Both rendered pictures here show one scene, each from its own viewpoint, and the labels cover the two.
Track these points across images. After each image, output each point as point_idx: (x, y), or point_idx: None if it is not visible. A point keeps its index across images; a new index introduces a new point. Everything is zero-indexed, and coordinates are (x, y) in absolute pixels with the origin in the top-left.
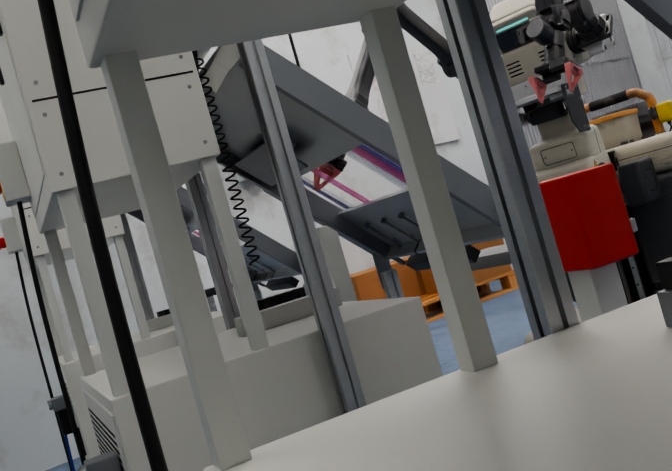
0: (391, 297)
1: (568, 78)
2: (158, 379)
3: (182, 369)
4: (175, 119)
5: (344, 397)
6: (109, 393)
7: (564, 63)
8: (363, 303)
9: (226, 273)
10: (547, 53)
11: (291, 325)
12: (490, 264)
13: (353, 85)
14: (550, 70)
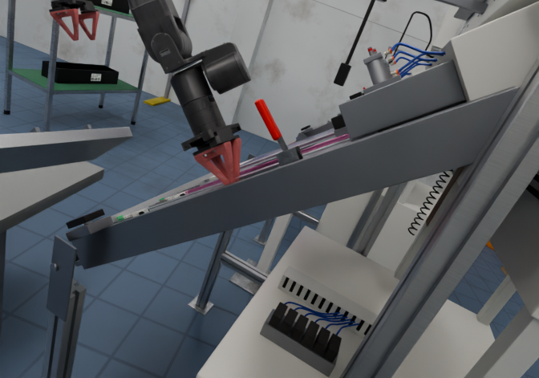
0: (79, 319)
1: (96, 27)
2: (459, 315)
3: (443, 313)
4: None
5: None
6: (492, 340)
7: (95, 10)
8: (296, 257)
9: None
10: None
11: (346, 293)
12: (7, 226)
13: None
14: (85, 10)
